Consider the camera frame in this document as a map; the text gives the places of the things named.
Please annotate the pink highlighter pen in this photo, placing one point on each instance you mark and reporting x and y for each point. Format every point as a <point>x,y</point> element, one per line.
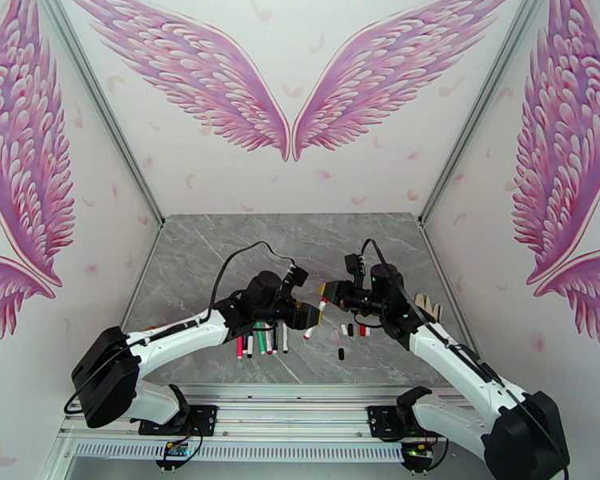
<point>240,348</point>

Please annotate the aluminium corner post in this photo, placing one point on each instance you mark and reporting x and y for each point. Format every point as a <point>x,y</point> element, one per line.
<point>103,108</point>
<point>482,108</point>

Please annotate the thick white red marker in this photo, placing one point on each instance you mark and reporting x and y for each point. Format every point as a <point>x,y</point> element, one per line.
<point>310,331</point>

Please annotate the slim white red marker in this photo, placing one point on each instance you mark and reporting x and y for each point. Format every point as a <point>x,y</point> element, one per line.
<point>270,348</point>

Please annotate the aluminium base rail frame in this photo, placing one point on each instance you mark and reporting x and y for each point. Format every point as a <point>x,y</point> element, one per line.
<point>290,408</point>

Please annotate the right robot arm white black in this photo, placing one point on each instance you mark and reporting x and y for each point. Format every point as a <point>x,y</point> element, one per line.
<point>455,361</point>

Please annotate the thin black marker pen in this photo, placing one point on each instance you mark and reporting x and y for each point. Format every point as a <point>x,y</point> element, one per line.
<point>245,343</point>

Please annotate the green highlighter pen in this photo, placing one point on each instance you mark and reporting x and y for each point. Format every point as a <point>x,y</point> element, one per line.
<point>262,341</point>

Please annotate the slim white black marker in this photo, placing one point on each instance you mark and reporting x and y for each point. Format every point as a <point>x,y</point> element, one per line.
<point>250,347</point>

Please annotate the small circuit board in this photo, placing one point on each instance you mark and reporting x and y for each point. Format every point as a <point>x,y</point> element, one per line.
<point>417,449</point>
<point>175,449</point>

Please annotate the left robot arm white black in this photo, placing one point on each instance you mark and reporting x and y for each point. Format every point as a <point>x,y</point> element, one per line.
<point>180,338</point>

